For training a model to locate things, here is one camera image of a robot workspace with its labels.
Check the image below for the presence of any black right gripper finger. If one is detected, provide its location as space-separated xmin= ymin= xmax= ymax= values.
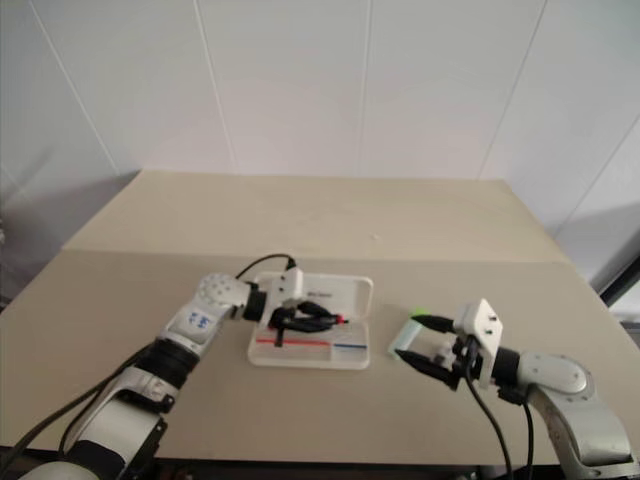
xmin=393 ymin=349 xmax=452 ymax=390
xmin=410 ymin=312 xmax=458 ymax=336

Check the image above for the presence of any dark metal frame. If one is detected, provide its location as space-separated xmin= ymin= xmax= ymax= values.
xmin=592 ymin=243 xmax=640 ymax=321

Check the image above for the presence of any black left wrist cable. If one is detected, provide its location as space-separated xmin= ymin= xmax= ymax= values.
xmin=234 ymin=253 xmax=300 ymax=281

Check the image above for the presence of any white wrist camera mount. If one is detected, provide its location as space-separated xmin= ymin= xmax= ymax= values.
xmin=255 ymin=268 xmax=307 ymax=307
xmin=456 ymin=298 xmax=506 ymax=390

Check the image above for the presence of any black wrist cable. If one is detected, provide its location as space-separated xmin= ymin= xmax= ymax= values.
xmin=234 ymin=253 xmax=300 ymax=281
xmin=462 ymin=367 xmax=516 ymax=480

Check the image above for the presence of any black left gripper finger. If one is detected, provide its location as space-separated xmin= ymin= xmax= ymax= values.
xmin=295 ymin=299 xmax=336 ymax=318
xmin=288 ymin=319 xmax=336 ymax=335

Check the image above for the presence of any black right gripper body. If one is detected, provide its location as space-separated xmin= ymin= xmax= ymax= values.
xmin=433 ymin=333 xmax=485 ymax=393

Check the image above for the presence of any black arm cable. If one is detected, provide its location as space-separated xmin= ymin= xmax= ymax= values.
xmin=0 ymin=347 xmax=154 ymax=459
xmin=514 ymin=397 xmax=539 ymax=480

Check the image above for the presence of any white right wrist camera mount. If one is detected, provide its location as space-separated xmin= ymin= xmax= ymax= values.
xmin=456 ymin=298 xmax=506 ymax=390

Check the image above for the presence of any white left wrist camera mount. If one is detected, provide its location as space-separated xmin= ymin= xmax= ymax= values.
xmin=255 ymin=268 xmax=307 ymax=307

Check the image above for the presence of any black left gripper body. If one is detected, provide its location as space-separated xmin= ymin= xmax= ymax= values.
xmin=268 ymin=299 xmax=303 ymax=348

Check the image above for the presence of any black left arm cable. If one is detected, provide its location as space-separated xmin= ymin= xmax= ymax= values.
xmin=0 ymin=347 xmax=154 ymax=459

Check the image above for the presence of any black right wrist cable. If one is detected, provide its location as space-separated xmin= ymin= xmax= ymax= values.
xmin=462 ymin=367 xmax=516 ymax=480

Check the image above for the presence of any white open pencil case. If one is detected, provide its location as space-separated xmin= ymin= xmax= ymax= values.
xmin=247 ymin=273 xmax=375 ymax=372

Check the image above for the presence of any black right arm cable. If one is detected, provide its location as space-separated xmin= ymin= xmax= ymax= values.
xmin=514 ymin=397 xmax=539 ymax=480

